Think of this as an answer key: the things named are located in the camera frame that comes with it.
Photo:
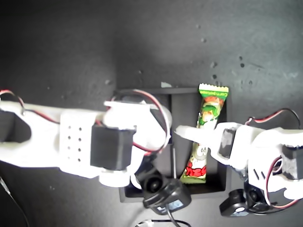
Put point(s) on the snack bar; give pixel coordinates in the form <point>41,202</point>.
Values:
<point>209,111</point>

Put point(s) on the black tray with wells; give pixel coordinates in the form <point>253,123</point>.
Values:
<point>203,189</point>

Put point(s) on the small white scrap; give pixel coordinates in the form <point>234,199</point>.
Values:
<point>165,84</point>

